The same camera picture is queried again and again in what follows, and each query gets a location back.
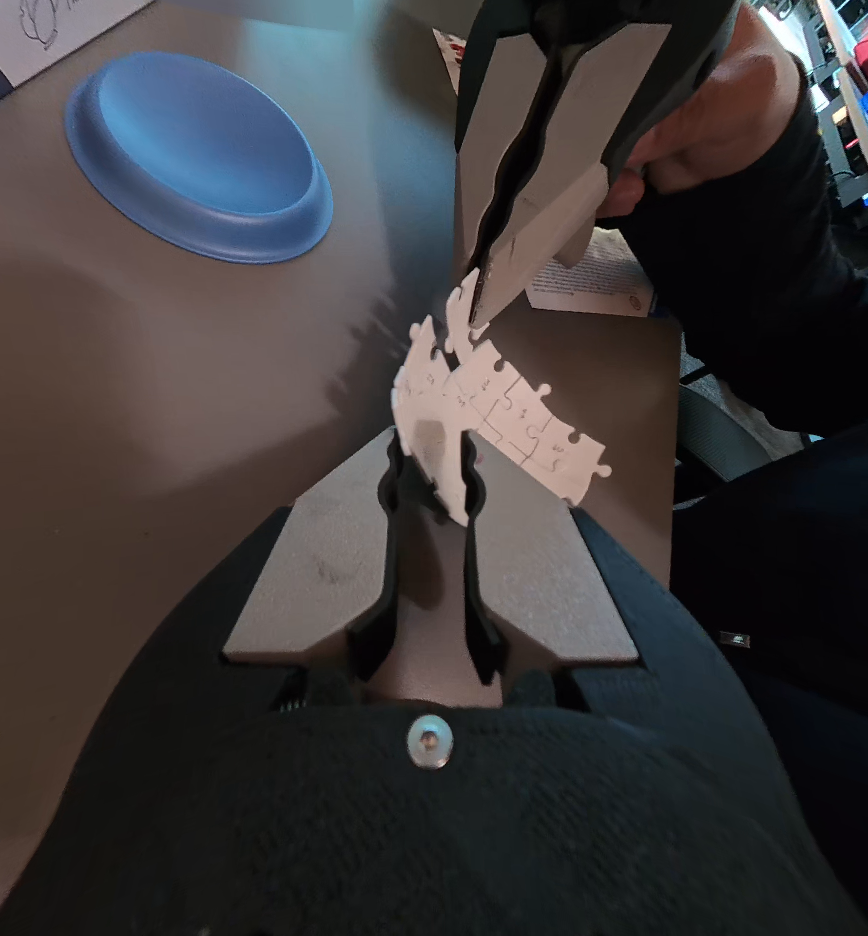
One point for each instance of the cartoon printed puzzle box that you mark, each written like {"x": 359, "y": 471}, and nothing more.
{"x": 75, "y": 29}

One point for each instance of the single white puzzle piece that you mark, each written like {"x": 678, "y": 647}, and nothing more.
{"x": 461, "y": 307}

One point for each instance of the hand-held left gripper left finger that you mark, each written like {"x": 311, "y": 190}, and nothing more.
{"x": 317, "y": 578}

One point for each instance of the white folded leaflet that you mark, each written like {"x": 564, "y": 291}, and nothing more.
{"x": 602, "y": 285}

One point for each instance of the assembled curved puzzle section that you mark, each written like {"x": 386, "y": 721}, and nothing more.
{"x": 521, "y": 424}

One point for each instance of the blue round ball stand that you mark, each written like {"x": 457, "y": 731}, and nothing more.
{"x": 192, "y": 146}

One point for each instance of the person's right forearm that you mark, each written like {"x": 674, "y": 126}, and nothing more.
{"x": 755, "y": 292}

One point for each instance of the person's right hand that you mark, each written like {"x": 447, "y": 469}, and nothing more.
{"x": 733, "y": 102}

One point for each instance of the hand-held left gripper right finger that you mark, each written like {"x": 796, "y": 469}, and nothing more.
{"x": 551, "y": 585}

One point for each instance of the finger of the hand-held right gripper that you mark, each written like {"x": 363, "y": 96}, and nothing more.
{"x": 492, "y": 110}
{"x": 587, "y": 131}

